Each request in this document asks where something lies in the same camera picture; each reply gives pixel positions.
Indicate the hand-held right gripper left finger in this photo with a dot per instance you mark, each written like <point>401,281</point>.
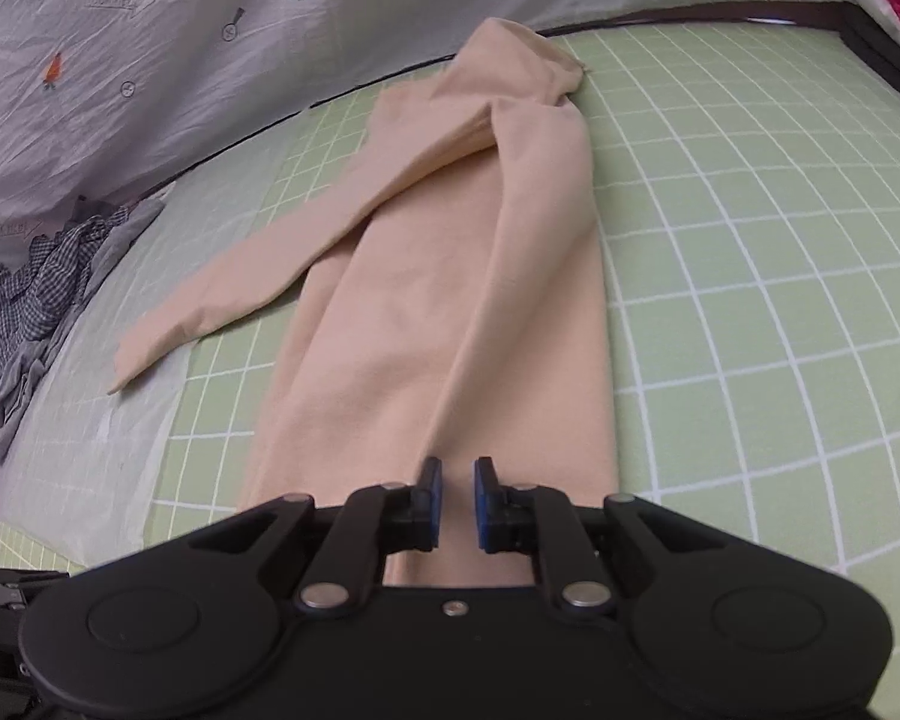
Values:
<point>433,502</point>

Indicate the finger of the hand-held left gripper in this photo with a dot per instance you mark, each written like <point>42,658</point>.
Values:
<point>0,589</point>

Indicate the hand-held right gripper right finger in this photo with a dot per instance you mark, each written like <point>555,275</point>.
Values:
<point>484,502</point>

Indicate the beige long-sleeve top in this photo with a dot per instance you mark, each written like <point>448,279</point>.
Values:
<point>457,277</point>

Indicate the grey sweatshirt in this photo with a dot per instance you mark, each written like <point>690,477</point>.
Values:
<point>22,397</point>

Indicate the blue plaid shirt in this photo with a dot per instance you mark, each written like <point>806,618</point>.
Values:
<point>37,285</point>

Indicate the grey carrot-print sheet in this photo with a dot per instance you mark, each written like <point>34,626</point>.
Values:
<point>195,52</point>

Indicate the dark brown bed frame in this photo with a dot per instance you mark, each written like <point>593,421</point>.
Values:
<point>870,37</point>

